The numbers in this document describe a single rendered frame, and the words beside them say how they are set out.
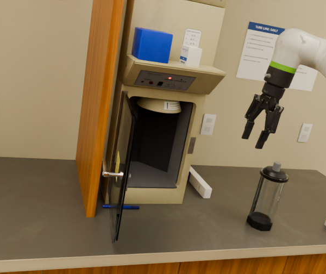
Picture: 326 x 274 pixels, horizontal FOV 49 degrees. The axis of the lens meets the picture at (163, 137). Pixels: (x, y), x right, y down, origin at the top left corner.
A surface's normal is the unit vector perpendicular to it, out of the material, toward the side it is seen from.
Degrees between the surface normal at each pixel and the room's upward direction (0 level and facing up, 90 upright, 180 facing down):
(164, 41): 90
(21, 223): 0
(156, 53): 90
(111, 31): 90
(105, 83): 90
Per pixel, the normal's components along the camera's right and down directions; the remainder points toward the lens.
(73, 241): 0.18, -0.93
